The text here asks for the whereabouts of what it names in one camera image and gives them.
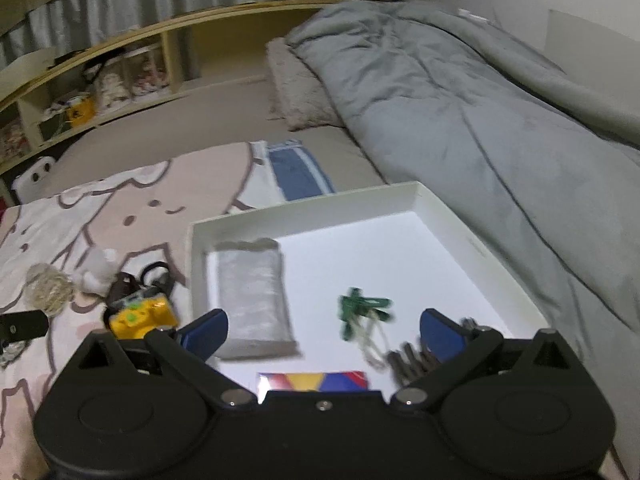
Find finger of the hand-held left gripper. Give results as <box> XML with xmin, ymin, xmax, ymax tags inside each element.
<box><xmin>0</xmin><ymin>310</ymin><xmax>49</xmax><ymax>342</ymax></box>

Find brown hair claw clip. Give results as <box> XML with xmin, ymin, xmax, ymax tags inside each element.
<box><xmin>387</xmin><ymin>317</ymin><xmax>481</xmax><ymax>386</ymax></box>

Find white cardboard box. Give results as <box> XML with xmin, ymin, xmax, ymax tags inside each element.
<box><xmin>187</xmin><ymin>181</ymin><xmax>551</xmax><ymax>396</ymax></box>

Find beige fuzzy pillow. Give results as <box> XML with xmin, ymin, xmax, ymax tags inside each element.
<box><xmin>265</xmin><ymin>37</ymin><xmax>346</xmax><ymax>131</ymax></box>

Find grey comforter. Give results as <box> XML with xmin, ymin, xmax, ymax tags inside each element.
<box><xmin>284</xmin><ymin>0</ymin><xmax>640</xmax><ymax>461</ymax></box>

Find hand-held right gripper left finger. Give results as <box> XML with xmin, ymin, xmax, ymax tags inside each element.
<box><xmin>75</xmin><ymin>308</ymin><xmax>253</xmax><ymax>411</ymax></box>

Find white appliance with two holes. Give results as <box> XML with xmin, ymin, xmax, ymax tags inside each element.
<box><xmin>12</xmin><ymin>156</ymin><xmax>57</xmax><ymax>203</ymax></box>

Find green clothespins with white cord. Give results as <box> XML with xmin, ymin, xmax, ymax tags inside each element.
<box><xmin>339</xmin><ymin>287</ymin><xmax>396</xmax><ymax>366</ymax></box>

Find yellow headlamp with black strap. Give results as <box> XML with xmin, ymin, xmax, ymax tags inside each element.
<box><xmin>102</xmin><ymin>260</ymin><xmax>179</xmax><ymax>342</ymax></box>

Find white box on shelf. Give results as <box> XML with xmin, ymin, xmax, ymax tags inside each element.
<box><xmin>0</xmin><ymin>47</ymin><xmax>58</xmax><ymax>98</ymax></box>

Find figurines in clear case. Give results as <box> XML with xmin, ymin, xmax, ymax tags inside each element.
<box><xmin>0</xmin><ymin>120</ymin><xmax>26</xmax><ymax>156</ymax></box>

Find clear bag of rubber bands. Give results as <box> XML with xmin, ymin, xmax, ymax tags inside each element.
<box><xmin>26</xmin><ymin>264</ymin><xmax>75</xmax><ymax>313</ymax></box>

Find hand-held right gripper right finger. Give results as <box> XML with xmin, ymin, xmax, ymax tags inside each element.
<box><xmin>390</xmin><ymin>308</ymin><xmax>576</xmax><ymax>413</ymax></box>

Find black bag handle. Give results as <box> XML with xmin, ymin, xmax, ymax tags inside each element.
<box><xmin>82</xmin><ymin>52</ymin><xmax>121</xmax><ymax>81</ymax></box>

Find grey foil packet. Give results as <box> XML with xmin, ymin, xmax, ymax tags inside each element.
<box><xmin>214</xmin><ymin>239</ymin><xmax>298</xmax><ymax>360</ymax></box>

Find pink cartoon printed blanket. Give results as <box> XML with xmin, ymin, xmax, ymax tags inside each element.
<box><xmin>0</xmin><ymin>141</ymin><xmax>273</xmax><ymax>456</ymax></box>

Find beige doll in clear case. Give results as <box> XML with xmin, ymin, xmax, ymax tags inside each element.
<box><xmin>95</xmin><ymin>57</ymin><xmax>133</xmax><ymax>111</ymax></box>

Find wooden headboard shelf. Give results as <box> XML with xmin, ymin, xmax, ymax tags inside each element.
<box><xmin>0</xmin><ymin>0</ymin><xmax>351</xmax><ymax>171</ymax></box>

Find yellow bag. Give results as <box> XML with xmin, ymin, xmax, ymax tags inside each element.
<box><xmin>65</xmin><ymin>94</ymin><xmax>97</xmax><ymax>128</ymax></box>

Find pink doll in clear case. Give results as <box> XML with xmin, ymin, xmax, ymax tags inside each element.
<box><xmin>127</xmin><ymin>45</ymin><xmax>168</xmax><ymax>96</ymax></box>

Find black box with white cables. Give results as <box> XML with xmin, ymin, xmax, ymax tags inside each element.
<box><xmin>40</xmin><ymin>110</ymin><xmax>68</xmax><ymax>138</ymax></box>

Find blue and white towel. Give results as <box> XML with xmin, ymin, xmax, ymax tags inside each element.
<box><xmin>265</xmin><ymin>139</ymin><xmax>336</xmax><ymax>203</ymax></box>

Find red blue yellow card box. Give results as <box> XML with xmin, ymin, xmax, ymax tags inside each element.
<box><xmin>256</xmin><ymin>371</ymin><xmax>369</xmax><ymax>395</ymax></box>

